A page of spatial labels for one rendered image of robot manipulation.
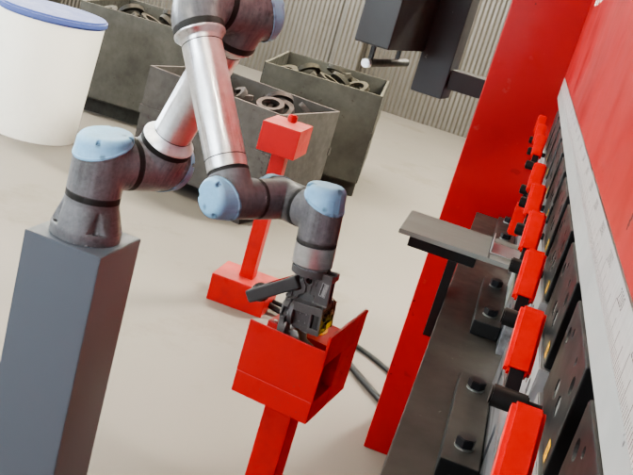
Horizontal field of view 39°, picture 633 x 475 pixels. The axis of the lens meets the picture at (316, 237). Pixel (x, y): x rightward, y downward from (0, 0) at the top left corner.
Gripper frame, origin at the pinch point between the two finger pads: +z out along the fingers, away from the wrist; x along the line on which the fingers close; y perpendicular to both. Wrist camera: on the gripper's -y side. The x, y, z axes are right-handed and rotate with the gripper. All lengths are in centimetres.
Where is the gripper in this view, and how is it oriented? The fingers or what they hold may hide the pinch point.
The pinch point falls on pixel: (281, 361)
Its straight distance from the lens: 171.0
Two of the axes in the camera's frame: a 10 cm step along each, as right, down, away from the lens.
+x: 3.8, -1.8, 9.1
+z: -1.9, 9.5, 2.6
